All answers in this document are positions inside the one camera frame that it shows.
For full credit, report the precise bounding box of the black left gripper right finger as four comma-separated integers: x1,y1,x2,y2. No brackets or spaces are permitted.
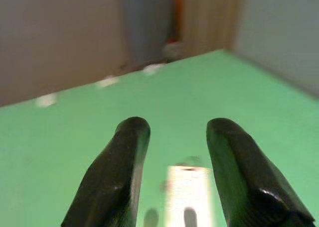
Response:
205,116,315,227

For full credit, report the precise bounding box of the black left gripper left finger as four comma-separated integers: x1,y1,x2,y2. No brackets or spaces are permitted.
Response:
60,116,152,227

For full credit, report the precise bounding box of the white key tag card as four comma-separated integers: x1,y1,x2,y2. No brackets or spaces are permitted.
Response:
163,156,212,227

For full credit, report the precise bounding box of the light green cover sheet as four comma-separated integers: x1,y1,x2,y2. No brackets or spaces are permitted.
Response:
0,49,319,227

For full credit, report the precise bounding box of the white tape piece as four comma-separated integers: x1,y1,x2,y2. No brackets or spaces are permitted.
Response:
34,93,57,108
142,62,166,75
96,76,120,88

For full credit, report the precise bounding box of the red and white bottle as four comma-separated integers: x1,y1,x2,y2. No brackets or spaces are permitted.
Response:
161,37,184,60

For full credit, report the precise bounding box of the beige door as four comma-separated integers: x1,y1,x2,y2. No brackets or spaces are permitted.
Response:
0,0,128,88

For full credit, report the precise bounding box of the light wooden plank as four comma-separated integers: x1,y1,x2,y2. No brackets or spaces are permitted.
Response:
183,0,244,58

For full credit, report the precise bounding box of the orange broom handle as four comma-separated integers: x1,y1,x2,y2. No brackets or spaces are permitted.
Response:
173,0,186,40

